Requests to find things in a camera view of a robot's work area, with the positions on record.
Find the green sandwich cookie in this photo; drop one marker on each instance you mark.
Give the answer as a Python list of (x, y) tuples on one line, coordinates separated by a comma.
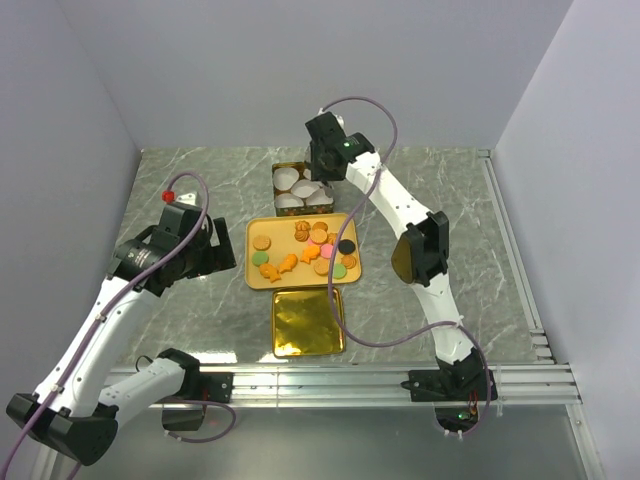
[(339, 271), (259, 258)]

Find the dotted sandwich cookie left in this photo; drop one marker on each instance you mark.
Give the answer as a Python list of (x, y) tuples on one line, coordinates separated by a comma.
[(261, 242)]

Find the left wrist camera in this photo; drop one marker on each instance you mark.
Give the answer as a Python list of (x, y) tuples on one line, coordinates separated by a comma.
[(190, 198)]

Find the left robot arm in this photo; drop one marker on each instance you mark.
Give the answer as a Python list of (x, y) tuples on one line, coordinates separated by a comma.
[(73, 411)]

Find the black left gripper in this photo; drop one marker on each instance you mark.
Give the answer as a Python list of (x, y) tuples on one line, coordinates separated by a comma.
[(218, 257)]

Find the orange fish cookie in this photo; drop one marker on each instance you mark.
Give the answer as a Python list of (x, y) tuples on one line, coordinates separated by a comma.
[(269, 272), (311, 252), (288, 264)]

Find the green sandwich cookie right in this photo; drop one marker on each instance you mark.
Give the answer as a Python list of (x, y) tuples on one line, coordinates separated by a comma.
[(339, 271)]

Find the aluminium rail frame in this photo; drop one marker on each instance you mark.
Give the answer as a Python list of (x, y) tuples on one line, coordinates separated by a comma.
[(224, 323)]

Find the brown swirl cookie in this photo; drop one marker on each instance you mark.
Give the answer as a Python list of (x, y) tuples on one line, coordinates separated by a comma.
[(301, 235)]

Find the small swirl cookie right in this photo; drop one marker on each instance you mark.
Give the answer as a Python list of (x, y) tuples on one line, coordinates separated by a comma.
[(349, 261)]

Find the large dotted sandwich cookie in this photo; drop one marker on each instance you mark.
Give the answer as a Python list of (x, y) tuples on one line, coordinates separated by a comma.
[(318, 236)]

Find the yellow plastic tray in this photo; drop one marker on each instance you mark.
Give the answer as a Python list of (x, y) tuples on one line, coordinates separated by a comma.
[(281, 231)]

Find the flower cookie top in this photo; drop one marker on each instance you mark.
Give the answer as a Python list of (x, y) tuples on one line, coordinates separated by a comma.
[(302, 225)]

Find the pink sandwich cookie lower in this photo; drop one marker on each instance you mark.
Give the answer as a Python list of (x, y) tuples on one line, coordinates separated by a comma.
[(326, 250)]

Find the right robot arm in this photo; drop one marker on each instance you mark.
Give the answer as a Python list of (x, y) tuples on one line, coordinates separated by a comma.
[(420, 257)]

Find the green cookie tin box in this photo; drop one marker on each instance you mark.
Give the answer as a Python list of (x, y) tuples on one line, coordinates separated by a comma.
[(318, 196)]

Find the gold tin lid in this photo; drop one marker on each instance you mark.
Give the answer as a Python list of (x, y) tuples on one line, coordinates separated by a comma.
[(303, 324)]

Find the chocolate chip cookie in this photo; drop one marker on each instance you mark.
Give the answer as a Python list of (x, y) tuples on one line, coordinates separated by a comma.
[(319, 227)]

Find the dotted sandwich cookie right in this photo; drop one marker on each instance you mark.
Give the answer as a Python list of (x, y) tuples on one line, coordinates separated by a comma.
[(321, 267)]

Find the white paper cup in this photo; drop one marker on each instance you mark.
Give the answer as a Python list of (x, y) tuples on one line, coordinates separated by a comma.
[(284, 178), (288, 201)]

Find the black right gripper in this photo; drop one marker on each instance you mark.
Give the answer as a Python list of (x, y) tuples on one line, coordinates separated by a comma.
[(316, 172)]

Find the green sandwich cookie left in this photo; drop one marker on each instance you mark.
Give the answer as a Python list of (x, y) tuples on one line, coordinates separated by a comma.
[(259, 258)]

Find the black sandwich cookie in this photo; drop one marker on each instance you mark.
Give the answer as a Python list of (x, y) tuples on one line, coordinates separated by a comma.
[(346, 247)]

